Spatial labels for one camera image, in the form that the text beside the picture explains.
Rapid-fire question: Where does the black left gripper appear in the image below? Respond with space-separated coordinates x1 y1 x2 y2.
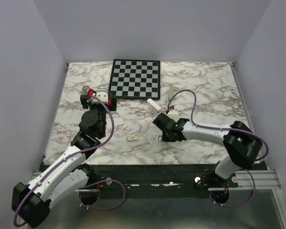
81 94 116 136

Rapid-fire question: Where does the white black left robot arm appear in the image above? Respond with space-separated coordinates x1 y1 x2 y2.
11 90 114 228

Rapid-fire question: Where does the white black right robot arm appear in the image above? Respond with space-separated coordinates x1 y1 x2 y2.
153 113 262 187

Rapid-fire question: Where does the pale green stapler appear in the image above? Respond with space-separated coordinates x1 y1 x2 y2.
168 86 174 101

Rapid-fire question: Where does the red glitter toy microphone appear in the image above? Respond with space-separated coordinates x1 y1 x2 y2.
82 85 96 94

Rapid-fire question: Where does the small staple box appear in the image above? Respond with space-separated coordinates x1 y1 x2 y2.
127 134 138 142

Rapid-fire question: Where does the black white chessboard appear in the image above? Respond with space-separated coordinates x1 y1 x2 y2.
109 59 161 100

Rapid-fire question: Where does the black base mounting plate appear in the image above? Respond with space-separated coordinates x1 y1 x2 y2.
38 164 255 198

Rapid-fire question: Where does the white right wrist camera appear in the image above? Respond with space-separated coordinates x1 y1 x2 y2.
166 105 179 122

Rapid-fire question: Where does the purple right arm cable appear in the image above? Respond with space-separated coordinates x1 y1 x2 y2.
165 89 270 208

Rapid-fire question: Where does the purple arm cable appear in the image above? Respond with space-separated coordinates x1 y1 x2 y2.
13 93 126 227
165 89 270 208

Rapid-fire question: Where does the aluminium rail left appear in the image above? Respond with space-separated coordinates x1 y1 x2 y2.
29 169 90 196

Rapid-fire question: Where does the aluminium rail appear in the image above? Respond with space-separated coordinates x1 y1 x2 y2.
29 169 90 196
207 170 281 191

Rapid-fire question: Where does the aluminium rail right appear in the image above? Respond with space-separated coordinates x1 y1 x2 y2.
207 170 281 191

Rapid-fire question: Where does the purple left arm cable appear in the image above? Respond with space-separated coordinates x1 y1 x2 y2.
13 93 126 227

